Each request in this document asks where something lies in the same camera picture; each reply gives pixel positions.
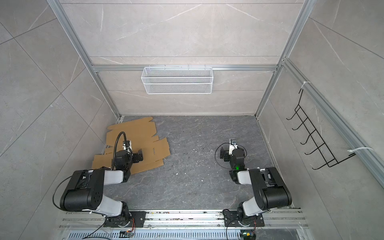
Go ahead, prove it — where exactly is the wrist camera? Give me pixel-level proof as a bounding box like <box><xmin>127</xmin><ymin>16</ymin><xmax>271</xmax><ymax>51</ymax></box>
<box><xmin>229</xmin><ymin>139</ymin><xmax>238</xmax><ymax>155</ymax></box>
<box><xmin>123</xmin><ymin>140</ymin><xmax>133</xmax><ymax>153</ymax></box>

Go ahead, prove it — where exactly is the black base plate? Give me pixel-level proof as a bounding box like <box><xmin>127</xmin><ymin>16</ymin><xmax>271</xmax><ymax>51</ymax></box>
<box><xmin>103</xmin><ymin>211</ymin><xmax>147</xmax><ymax>228</ymax></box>
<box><xmin>222</xmin><ymin>209</ymin><xmax>265</xmax><ymax>227</ymax></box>

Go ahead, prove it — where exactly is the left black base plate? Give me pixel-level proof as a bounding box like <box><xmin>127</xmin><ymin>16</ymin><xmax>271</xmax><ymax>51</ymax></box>
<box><xmin>103</xmin><ymin>211</ymin><xmax>147</xmax><ymax>228</ymax></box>

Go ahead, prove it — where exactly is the brown cardboard box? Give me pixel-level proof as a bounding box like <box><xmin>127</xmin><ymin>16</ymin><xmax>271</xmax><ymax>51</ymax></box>
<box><xmin>92</xmin><ymin>117</ymin><xmax>171</xmax><ymax>175</ymax></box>

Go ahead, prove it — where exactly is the aluminium mounting rail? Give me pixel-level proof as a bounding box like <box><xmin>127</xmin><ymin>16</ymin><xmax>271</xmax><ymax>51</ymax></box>
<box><xmin>58</xmin><ymin>208</ymin><xmax>310</xmax><ymax>230</ymax></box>

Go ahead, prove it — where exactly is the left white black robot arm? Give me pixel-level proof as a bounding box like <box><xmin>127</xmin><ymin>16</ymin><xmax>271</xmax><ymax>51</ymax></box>
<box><xmin>60</xmin><ymin>150</ymin><xmax>143</xmax><ymax>226</ymax></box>

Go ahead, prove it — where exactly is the black wire hook rack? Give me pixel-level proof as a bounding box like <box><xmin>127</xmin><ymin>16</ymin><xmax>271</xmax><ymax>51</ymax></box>
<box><xmin>286</xmin><ymin>89</ymin><xmax>356</xmax><ymax>171</ymax></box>

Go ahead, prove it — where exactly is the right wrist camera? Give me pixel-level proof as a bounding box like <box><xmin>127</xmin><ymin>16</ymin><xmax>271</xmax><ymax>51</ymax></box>
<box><xmin>229</xmin><ymin>139</ymin><xmax>238</xmax><ymax>155</ymax></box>

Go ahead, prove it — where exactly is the white cable duct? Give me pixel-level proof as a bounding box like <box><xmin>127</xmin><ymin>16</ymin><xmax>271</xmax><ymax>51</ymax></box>
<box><xmin>66</xmin><ymin>229</ymin><xmax>242</xmax><ymax>240</ymax></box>

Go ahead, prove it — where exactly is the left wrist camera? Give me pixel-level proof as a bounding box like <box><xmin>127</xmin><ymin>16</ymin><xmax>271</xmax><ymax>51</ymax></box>
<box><xmin>123</xmin><ymin>140</ymin><xmax>133</xmax><ymax>153</ymax></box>

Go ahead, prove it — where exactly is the white wire mesh basket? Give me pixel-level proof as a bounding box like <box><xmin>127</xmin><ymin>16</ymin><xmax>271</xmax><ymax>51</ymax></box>
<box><xmin>141</xmin><ymin>67</ymin><xmax>214</xmax><ymax>95</ymax></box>

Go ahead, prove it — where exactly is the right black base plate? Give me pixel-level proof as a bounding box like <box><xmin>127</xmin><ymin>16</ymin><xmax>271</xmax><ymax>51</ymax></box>
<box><xmin>222</xmin><ymin>209</ymin><xmax>265</xmax><ymax>227</ymax></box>

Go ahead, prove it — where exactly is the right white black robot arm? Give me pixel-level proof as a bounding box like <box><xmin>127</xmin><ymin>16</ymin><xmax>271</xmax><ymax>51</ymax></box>
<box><xmin>220</xmin><ymin>146</ymin><xmax>293</xmax><ymax>221</ymax></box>

